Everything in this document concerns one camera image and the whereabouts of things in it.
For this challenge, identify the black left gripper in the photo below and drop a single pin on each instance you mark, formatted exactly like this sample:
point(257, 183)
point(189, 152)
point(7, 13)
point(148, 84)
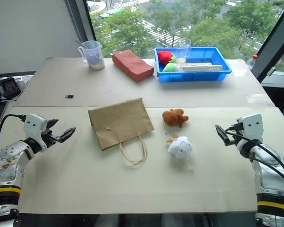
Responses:
point(49, 138)

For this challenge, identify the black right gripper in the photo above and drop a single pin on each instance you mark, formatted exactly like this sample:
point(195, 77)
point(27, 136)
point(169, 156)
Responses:
point(233, 138)

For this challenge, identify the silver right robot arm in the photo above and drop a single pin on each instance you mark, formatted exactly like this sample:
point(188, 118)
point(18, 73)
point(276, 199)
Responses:
point(269, 170)

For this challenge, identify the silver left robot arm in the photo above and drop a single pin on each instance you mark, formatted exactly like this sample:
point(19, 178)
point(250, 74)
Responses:
point(7, 165)

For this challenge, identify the brown paper bag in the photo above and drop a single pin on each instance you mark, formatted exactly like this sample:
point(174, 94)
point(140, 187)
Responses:
point(120, 123)

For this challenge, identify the small black object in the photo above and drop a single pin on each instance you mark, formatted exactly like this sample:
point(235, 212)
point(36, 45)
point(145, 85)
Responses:
point(69, 96)

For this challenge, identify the white plush toy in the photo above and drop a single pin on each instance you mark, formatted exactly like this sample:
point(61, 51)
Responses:
point(180, 147)

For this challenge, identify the brown plush toy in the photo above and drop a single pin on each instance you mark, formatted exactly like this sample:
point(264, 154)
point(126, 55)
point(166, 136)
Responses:
point(174, 117)

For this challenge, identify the black desk device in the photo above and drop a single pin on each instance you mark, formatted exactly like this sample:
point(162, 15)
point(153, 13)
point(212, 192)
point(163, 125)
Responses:
point(9, 87)

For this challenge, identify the blue plastic bin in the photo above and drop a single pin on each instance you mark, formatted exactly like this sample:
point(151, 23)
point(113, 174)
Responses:
point(194, 75)

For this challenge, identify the white long remote control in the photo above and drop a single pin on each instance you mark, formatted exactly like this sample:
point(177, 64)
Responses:
point(201, 67)

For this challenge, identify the plastic bottle with red cap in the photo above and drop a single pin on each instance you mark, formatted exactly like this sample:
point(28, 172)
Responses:
point(252, 62)

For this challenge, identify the clear plastic measuring cup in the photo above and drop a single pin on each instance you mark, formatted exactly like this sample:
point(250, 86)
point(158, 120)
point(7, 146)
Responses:
point(93, 56)

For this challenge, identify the green plush toy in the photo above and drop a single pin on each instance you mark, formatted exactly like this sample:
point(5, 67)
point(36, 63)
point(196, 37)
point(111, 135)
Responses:
point(169, 68)

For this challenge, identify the stirring stick in cup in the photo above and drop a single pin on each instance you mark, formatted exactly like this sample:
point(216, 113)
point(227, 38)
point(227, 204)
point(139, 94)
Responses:
point(80, 43)

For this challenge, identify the red brick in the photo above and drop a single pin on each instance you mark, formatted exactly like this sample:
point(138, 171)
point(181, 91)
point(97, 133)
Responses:
point(132, 65)

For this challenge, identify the red strawberry plush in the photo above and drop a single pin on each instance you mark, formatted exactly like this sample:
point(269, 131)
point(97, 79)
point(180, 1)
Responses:
point(165, 56)

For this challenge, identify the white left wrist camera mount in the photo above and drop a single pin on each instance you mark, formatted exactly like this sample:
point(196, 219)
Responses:
point(33, 125)

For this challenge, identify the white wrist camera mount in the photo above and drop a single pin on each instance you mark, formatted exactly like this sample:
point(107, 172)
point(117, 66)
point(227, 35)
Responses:
point(253, 127)
point(33, 125)

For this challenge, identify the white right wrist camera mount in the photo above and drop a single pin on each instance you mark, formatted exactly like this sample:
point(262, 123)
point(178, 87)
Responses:
point(253, 127)

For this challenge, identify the dark slanted window frame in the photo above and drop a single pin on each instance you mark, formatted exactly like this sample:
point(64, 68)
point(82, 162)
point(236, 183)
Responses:
point(277, 40)

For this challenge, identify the dark window frame post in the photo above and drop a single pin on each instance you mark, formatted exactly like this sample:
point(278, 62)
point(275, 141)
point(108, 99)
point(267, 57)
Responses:
point(80, 19)

